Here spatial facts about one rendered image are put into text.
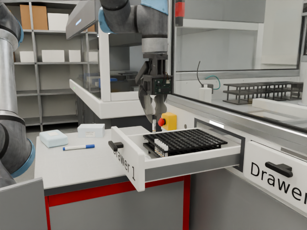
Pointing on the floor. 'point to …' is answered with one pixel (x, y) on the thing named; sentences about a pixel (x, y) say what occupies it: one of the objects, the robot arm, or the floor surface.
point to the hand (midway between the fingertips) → (153, 118)
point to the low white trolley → (105, 190)
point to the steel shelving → (44, 64)
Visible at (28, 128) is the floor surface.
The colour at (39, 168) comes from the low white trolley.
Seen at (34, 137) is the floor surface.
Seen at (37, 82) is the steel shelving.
